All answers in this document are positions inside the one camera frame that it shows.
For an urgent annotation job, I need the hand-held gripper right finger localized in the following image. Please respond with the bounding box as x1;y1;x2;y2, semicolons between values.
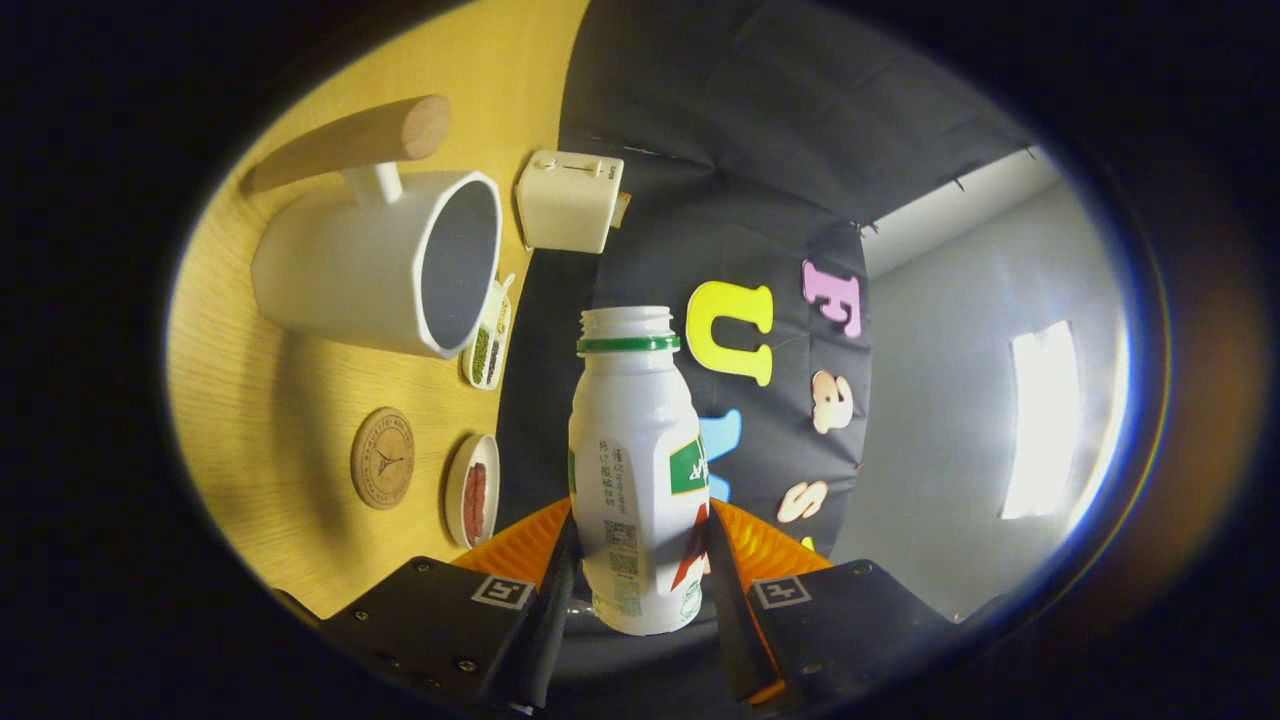
703;497;956;713

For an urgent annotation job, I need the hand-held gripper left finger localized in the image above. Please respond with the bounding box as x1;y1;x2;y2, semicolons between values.
322;497;581;716

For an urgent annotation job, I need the white juice bottle green label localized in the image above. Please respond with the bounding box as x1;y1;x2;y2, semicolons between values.
568;304;712;636

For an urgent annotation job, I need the round cork coaster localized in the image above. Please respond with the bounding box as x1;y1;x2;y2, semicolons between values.
350;406;416;511

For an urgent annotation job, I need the white cup with wooden handle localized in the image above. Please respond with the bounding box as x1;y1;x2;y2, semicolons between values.
240;94;503;361

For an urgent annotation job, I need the round white plate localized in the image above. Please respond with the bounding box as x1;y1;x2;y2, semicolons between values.
444;433;501;550

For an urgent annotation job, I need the white divided bean dish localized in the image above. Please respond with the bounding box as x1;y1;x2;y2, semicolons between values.
462;272;517;392

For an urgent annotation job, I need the wooden table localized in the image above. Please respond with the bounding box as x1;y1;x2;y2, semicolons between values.
165;0;593;619

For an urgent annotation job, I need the ceiling light panel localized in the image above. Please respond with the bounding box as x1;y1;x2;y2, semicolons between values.
1000;320;1131;521

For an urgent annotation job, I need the cream toaster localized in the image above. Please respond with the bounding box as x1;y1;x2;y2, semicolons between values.
515;150;626;255

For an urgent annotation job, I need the black backdrop cloth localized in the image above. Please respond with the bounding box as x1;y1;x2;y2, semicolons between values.
495;0;1036;601

